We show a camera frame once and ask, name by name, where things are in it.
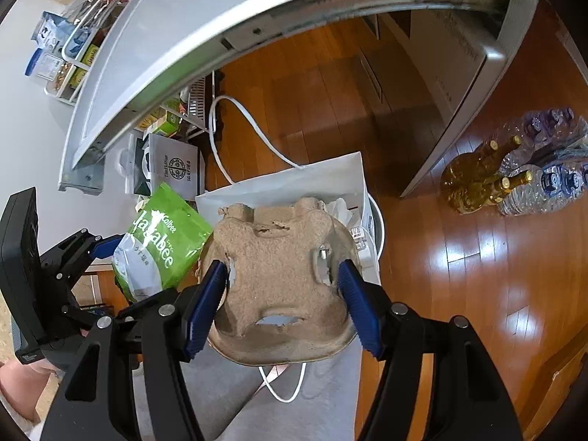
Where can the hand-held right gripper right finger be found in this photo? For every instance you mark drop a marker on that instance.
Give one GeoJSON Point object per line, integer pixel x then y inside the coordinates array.
{"type": "Point", "coordinates": [363, 312]}

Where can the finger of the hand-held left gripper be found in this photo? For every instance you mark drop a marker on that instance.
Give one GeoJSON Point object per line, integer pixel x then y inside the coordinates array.
{"type": "Point", "coordinates": [147, 302]}
{"type": "Point", "coordinates": [108, 246]}

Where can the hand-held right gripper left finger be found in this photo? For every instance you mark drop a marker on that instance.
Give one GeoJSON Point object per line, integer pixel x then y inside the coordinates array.
{"type": "Point", "coordinates": [206, 308]}

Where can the green snack bag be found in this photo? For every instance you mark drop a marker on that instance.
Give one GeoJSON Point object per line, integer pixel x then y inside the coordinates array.
{"type": "Point", "coordinates": [156, 239]}

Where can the brown cardboard cup carrier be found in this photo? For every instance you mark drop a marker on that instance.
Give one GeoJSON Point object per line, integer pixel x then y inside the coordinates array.
{"type": "Point", "coordinates": [280, 271]}

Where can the white tissue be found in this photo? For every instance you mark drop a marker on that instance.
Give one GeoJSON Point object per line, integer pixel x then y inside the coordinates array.
{"type": "Point", "coordinates": [337, 206]}

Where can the white paper bag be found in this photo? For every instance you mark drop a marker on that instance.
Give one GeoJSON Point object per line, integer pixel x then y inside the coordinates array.
{"type": "Point", "coordinates": [285, 183]}

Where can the person's left hand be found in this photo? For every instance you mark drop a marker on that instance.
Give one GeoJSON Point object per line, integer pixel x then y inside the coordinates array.
{"type": "Point", "coordinates": [20, 386]}

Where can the white bag with dark print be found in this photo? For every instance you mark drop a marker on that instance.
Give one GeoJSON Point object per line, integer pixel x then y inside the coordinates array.
{"type": "Point", "coordinates": [126, 161]}

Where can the white box with round logo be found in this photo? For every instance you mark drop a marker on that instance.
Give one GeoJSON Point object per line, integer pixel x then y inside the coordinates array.
{"type": "Point", "coordinates": [177, 165]}

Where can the person's grey trouser leg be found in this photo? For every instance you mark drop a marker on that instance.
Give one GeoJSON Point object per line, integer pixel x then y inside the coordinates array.
{"type": "Point", "coordinates": [275, 413]}

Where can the amber glass bottle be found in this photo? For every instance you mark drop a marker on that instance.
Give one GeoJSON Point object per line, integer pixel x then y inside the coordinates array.
{"type": "Point", "coordinates": [468, 170]}
{"type": "Point", "coordinates": [487, 197]}

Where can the stack of yellow-green boxes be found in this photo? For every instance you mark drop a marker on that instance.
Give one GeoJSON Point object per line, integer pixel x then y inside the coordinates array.
{"type": "Point", "coordinates": [87, 62]}

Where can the pack of water bottles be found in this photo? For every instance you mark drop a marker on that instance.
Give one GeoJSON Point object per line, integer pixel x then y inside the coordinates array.
{"type": "Point", "coordinates": [551, 179]}

